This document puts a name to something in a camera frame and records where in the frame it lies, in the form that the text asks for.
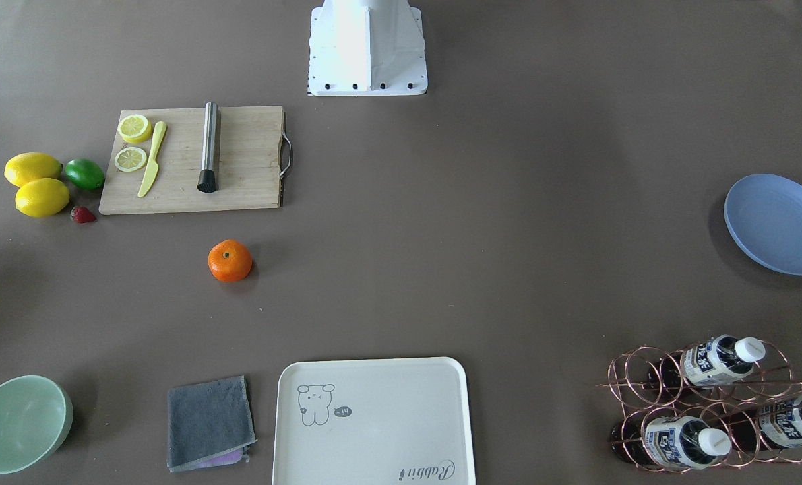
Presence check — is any orange fruit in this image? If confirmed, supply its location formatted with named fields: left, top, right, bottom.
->
left=208, top=239, right=253, bottom=282

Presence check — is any blue plate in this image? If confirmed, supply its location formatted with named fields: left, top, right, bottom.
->
left=722, top=174, right=802, bottom=276

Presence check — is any cream rabbit tray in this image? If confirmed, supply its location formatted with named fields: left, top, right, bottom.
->
left=272, top=356, right=477, bottom=484

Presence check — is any wooden cutting board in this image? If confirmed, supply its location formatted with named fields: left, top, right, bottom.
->
left=99, top=106, right=285, bottom=215

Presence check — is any steel muddler black tip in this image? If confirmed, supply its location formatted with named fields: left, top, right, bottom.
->
left=197, top=102, right=219, bottom=193

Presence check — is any yellow plastic knife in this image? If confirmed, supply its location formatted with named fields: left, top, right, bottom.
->
left=137, top=121, right=168, bottom=197

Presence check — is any grey folded cloth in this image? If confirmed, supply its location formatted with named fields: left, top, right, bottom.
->
left=166, top=375, right=257, bottom=473

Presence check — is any lower lemon slice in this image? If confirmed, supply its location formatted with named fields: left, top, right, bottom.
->
left=113, top=146, right=148, bottom=173

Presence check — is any lemon slice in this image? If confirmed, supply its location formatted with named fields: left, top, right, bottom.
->
left=117, top=114, right=154, bottom=144
left=113, top=146, right=148, bottom=173

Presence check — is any upper lemon slice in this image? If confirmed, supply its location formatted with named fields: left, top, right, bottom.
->
left=117, top=114, right=154, bottom=144

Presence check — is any red strawberry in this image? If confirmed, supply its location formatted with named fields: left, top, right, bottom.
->
left=69, top=206, right=97, bottom=224

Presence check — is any green lime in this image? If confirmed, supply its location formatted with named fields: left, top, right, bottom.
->
left=64, top=158, right=105, bottom=190

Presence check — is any top bottle in rack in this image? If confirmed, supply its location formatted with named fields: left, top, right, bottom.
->
left=646, top=335, right=766, bottom=396

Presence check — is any bottle in rack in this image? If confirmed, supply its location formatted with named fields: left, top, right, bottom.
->
left=646, top=335, right=766, bottom=396
left=728, top=394, right=802, bottom=452
left=609, top=416, right=733, bottom=472

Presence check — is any lower bottle in rack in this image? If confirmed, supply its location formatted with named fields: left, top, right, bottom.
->
left=728, top=394, right=802, bottom=452
left=609, top=416, right=733, bottom=472

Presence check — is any lower whole yellow lemon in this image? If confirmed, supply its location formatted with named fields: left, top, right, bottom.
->
left=15, top=178, right=69, bottom=218

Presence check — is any whole yellow lemon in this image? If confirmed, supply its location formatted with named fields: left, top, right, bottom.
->
left=15, top=178, right=69, bottom=218
left=3, top=152, right=63, bottom=187

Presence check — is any upper whole yellow lemon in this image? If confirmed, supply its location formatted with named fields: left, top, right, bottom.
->
left=3, top=152, right=63, bottom=187

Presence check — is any mint green bowl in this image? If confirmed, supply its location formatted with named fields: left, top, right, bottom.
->
left=0, top=375, right=73, bottom=475

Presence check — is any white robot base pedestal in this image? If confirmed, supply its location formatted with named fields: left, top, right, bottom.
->
left=307, top=1, right=429, bottom=96

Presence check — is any copper wire bottle rack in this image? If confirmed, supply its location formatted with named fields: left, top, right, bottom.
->
left=605, top=338, right=802, bottom=474

